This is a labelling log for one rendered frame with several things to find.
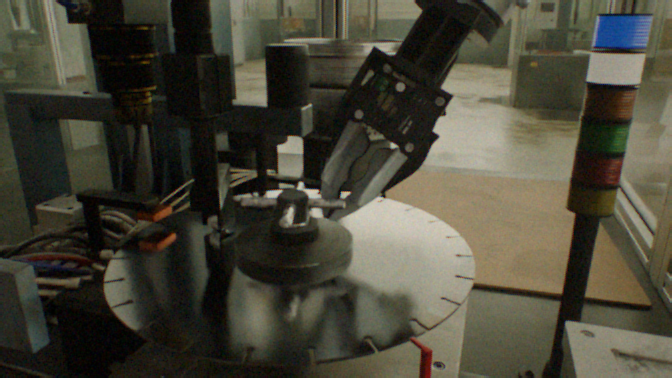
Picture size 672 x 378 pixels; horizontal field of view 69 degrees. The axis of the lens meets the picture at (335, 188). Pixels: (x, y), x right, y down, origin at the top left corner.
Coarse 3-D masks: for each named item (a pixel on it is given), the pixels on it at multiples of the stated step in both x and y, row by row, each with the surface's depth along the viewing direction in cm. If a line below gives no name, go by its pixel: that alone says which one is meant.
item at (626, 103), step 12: (588, 84) 47; (588, 96) 46; (600, 96) 45; (612, 96) 44; (624, 96) 44; (636, 96) 45; (588, 108) 46; (600, 108) 45; (612, 108) 45; (624, 108) 44; (612, 120) 45; (624, 120) 45
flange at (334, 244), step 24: (312, 216) 47; (240, 240) 45; (264, 240) 45; (288, 240) 43; (312, 240) 44; (336, 240) 45; (264, 264) 41; (288, 264) 41; (312, 264) 41; (336, 264) 42
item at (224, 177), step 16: (192, 128) 41; (208, 128) 41; (192, 144) 42; (208, 144) 42; (192, 160) 42; (208, 160) 42; (208, 176) 42; (224, 176) 46; (192, 192) 42; (208, 192) 42; (224, 192) 45; (192, 208) 42; (208, 208) 42; (224, 208) 48; (224, 224) 49
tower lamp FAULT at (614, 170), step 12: (576, 156) 48; (588, 156) 47; (600, 156) 46; (612, 156) 46; (624, 156) 47; (576, 168) 48; (588, 168) 47; (600, 168) 46; (612, 168) 46; (576, 180) 48; (588, 180) 47; (600, 180) 47; (612, 180) 47
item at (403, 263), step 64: (320, 192) 61; (128, 256) 44; (192, 256) 44; (384, 256) 44; (448, 256) 44; (128, 320) 35; (192, 320) 35; (256, 320) 35; (320, 320) 35; (384, 320) 35
